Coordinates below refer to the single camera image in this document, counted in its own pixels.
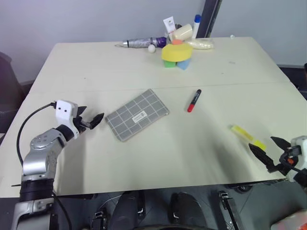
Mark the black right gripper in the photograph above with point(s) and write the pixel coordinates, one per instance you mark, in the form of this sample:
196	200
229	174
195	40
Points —
287	158

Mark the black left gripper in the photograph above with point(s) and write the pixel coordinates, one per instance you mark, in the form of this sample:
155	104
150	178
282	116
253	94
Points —
81	123

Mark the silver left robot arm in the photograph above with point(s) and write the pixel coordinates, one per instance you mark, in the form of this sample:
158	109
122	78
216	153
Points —
38	155

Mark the grey checked pouch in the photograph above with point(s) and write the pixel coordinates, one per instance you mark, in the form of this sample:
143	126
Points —
124	124

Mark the yellow highlighter pen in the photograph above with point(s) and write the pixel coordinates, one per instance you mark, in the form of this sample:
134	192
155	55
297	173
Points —
244	133

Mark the black metal table leg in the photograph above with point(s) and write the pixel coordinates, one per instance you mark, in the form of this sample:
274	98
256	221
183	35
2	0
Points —
227	206

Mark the red and white object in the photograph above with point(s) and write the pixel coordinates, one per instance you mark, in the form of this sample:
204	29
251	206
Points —
290	221

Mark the dark chair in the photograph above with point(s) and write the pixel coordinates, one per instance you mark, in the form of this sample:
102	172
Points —
9	95

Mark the red and black marker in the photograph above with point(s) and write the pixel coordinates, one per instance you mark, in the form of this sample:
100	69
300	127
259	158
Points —
193	101

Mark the white small ball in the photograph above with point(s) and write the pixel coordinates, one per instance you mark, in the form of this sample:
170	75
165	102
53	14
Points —
151	49

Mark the green foam block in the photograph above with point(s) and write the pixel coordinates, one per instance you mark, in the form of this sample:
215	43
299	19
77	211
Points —
169	64

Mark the dark rounded shape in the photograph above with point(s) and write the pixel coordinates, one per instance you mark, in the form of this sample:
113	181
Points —
126	210
187	210

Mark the blue foam block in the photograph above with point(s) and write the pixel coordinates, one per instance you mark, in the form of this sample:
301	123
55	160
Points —
184	64

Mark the orange foam piece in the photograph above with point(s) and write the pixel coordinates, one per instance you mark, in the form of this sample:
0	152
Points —
177	42

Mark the white cosmetic tube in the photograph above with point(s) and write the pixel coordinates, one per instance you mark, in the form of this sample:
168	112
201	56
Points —
169	25

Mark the clear bag white contents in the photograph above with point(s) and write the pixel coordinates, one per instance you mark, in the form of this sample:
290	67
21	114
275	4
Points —
200	44

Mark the white bottle blue cap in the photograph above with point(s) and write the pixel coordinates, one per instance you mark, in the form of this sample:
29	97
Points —
196	26

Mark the dark vertical pole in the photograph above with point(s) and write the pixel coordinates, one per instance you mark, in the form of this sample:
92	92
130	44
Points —
211	14

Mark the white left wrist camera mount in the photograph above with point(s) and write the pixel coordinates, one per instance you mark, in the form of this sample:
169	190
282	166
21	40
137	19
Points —
63	112

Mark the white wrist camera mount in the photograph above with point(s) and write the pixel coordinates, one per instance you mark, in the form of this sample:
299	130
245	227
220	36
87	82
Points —
63	112
302	143

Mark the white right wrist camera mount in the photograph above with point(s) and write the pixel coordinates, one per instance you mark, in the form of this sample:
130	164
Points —
302	143

